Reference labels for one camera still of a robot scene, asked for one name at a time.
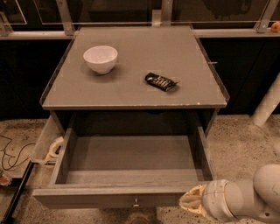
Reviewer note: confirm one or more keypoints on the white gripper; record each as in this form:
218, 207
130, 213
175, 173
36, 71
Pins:
215, 198

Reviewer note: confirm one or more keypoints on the grey top drawer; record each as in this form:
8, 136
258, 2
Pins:
127, 171

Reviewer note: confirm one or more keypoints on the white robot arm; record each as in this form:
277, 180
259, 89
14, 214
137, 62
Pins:
248, 183

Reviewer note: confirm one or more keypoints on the grey drawer cabinet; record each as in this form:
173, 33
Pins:
172, 52

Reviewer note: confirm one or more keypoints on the black snack wrapper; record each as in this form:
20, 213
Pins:
160, 82

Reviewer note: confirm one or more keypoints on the tape roll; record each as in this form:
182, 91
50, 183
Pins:
54, 149

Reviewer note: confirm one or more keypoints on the white ceramic bowl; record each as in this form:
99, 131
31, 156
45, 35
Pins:
101, 59

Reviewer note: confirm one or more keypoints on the red white small object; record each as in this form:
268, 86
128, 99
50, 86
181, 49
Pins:
5, 179

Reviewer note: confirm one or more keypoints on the orange fruit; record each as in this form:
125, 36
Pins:
275, 27

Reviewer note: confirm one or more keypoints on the metal rail frame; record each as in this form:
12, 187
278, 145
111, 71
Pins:
63, 19

